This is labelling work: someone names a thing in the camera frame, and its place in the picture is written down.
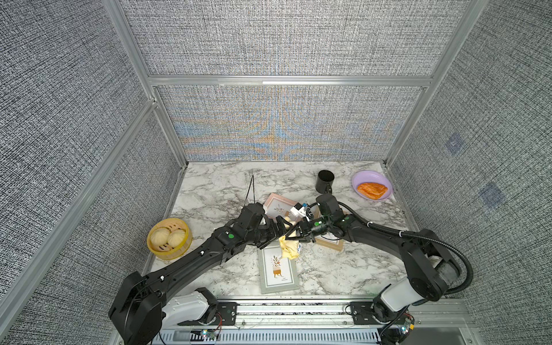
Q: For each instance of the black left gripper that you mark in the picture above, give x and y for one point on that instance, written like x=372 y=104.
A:
x=274 y=233

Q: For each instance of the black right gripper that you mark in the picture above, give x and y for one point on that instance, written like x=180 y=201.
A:
x=302 y=227

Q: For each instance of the yellow cleaning cloth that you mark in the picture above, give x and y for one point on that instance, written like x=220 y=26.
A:
x=290 y=248

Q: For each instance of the grey-green picture frame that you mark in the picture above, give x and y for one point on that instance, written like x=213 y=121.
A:
x=277 y=273

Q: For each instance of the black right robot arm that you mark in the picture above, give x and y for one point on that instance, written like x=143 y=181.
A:
x=433 y=268

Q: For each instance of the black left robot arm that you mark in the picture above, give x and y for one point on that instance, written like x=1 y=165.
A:
x=136 y=311

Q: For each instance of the black mug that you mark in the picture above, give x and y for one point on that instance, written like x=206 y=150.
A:
x=324 y=182

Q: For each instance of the orange pastry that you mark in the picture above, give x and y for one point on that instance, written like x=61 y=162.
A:
x=371 y=190

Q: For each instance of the purple bowl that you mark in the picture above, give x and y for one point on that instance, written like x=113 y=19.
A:
x=366 y=176

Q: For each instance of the right steamed bun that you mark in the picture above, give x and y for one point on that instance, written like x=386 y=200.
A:
x=177 y=237

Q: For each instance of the steamed bun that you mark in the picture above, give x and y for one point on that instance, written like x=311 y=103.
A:
x=177 y=237
x=159 y=240

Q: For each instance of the yellow bamboo steamer basket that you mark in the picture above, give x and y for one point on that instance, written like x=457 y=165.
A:
x=172 y=224

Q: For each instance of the left steamed bun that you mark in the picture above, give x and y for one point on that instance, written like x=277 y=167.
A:
x=159 y=240

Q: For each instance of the tan wooden picture frame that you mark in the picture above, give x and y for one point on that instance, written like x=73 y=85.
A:
x=330 y=241

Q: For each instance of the pink picture frame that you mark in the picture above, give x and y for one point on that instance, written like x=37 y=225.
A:
x=277 y=205

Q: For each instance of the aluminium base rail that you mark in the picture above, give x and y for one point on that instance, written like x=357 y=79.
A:
x=309 y=320

